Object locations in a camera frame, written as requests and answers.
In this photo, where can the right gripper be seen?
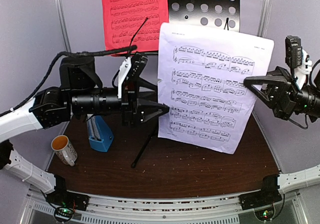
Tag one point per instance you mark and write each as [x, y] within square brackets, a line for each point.
[281, 92]

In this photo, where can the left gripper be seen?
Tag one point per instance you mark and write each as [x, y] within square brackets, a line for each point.
[129, 113]

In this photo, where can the white sheet music paper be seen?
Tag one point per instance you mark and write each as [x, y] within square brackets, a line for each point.
[201, 72]

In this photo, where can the red sheet music paper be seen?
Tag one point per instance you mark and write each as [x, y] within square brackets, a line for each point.
[133, 22]

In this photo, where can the black music stand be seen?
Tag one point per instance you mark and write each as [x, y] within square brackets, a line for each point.
[223, 14]

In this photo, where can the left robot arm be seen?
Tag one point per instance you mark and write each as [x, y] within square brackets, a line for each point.
[81, 92]

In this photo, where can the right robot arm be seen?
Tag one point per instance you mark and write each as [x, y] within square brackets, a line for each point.
[284, 183]

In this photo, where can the blue metronome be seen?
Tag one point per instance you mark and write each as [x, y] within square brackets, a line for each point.
[100, 135]

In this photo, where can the white patterned mug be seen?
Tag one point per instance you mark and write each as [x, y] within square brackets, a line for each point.
[64, 149]

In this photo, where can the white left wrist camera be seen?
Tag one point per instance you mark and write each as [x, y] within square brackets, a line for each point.
[122, 75]

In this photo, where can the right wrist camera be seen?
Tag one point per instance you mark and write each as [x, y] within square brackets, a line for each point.
[298, 60]

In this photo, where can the right aluminium corner post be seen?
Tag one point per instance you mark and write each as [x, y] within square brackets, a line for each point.
[264, 18]

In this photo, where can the aluminium corner post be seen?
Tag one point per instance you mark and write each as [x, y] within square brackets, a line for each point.
[264, 18]
[62, 22]

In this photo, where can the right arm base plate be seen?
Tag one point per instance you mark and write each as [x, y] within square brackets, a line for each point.
[266, 205]

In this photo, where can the left aluminium corner post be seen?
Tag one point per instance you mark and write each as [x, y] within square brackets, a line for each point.
[62, 22]

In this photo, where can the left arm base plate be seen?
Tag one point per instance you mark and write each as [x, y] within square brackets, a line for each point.
[65, 204]

